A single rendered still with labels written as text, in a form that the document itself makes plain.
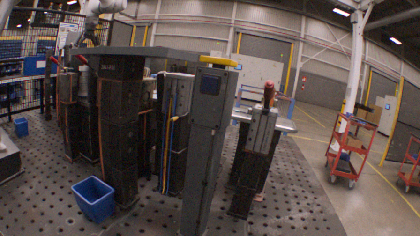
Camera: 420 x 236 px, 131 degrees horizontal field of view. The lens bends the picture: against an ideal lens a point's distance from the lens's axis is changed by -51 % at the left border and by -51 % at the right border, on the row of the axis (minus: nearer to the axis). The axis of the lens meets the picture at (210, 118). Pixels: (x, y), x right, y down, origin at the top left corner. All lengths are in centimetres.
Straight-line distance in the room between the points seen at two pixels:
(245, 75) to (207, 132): 830
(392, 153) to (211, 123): 474
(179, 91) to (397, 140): 474
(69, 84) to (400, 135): 519
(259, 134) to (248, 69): 817
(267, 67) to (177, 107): 823
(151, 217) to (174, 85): 40
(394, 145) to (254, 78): 646
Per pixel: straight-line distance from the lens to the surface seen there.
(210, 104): 35
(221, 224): 62
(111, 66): 49
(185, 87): 54
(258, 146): 52
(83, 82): 85
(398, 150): 511
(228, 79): 34
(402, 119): 486
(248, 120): 62
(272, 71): 873
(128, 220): 60
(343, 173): 271
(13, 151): 86
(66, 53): 118
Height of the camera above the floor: 114
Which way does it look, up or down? 14 degrees down
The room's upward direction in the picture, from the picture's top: 9 degrees clockwise
